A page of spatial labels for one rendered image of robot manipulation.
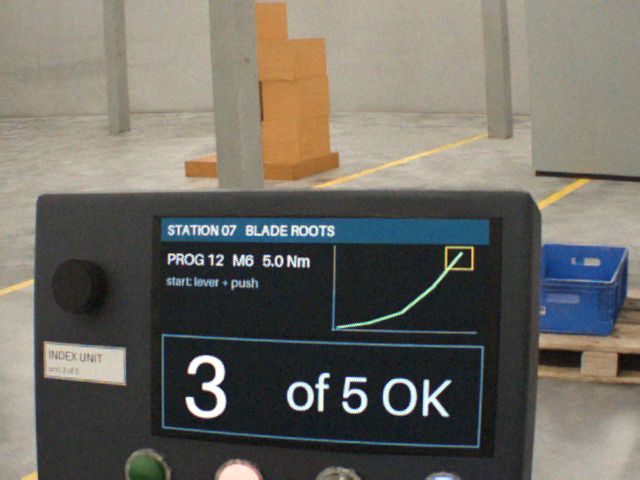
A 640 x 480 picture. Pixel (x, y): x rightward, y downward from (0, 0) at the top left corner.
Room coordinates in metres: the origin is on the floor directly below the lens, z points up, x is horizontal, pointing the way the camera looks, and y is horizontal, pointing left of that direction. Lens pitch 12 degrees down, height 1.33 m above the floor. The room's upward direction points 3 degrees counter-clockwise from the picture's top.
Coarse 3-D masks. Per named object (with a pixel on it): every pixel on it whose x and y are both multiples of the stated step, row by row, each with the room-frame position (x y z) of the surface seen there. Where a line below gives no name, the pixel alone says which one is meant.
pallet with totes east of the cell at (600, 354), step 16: (624, 304) 3.81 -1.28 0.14; (624, 320) 3.59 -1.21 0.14; (544, 336) 3.47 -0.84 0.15; (560, 336) 3.46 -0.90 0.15; (576, 336) 3.44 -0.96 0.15; (592, 336) 3.42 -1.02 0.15; (608, 336) 3.41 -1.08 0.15; (624, 336) 3.39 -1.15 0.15; (592, 352) 3.32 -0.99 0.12; (608, 352) 3.30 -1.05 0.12; (624, 352) 3.27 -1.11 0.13; (544, 368) 3.45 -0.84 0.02; (560, 368) 3.44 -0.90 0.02; (576, 368) 3.42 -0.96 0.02; (592, 368) 3.32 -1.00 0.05; (608, 368) 3.29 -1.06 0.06
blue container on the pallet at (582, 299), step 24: (552, 264) 4.07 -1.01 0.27; (576, 264) 4.03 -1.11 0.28; (600, 264) 3.98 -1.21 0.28; (624, 264) 3.77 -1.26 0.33; (552, 288) 3.50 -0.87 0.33; (576, 288) 3.46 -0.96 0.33; (600, 288) 3.42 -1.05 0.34; (624, 288) 3.88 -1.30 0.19; (552, 312) 3.50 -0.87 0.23; (576, 312) 3.46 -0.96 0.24; (600, 312) 3.41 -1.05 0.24
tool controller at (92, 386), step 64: (64, 192) 0.50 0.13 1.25; (128, 192) 0.49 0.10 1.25; (192, 192) 0.48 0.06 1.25; (256, 192) 0.47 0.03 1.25; (320, 192) 0.46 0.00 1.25; (384, 192) 0.45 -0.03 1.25; (448, 192) 0.44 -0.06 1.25; (512, 192) 0.43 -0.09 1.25; (64, 256) 0.49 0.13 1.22; (128, 256) 0.48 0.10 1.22; (192, 256) 0.46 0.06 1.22; (256, 256) 0.46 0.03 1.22; (320, 256) 0.45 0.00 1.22; (384, 256) 0.44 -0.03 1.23; (448, 256) 0.43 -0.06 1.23; (512, 256) 0.43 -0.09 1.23; (64, 320) 0.48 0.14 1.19; (128, 320) 0.47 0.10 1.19; (192, 320) 0.46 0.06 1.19; (256, 320) 0.45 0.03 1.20; (320, 320) 0.44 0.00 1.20; (384, 320) 0.43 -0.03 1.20; (448, 320) 0.42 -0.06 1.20; (512, 320) 0.42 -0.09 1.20; (64, 384) 0.47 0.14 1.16; (128, 384) 0.46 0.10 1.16; (256, 384) 0.44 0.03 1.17; (320, 384) 0.43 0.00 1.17; (384, 384) 0.42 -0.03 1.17; (448, 384) 0.42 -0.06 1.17; (512, 384) 0.41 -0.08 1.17; (64, 448) 0.46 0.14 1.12; (128, 448) 0.45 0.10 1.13; (192, 448) 0.44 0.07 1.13; (256, 448) 0.43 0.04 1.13; (320, 448) 0.43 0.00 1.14; (384, 448) 0.42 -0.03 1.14; (448, 448) 0.41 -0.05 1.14; (512, 448) 0.40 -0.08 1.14
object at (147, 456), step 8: (144, 448) 0.45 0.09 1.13; (152, 448) 0.45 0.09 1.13; (136, 456) 0.45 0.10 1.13; (144, 456) 0.44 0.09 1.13; (152, 456) 0.44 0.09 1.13; (160, 456) 0.44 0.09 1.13; (128, 464) 0.45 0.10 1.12; (136, 464) 0.44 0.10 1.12; (144, 464) 0.44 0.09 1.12; (152, 464) 0.44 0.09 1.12; (160, 464) 0.44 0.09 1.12; (168, 464) 0.44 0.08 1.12; (128, 472) 0.44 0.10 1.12; (136, 472) 0.44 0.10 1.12; (144, 472) 0.44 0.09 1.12; (152, 472) 0.44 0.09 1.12; (160, 472) 0.44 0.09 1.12; (168, 472) 0.44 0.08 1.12
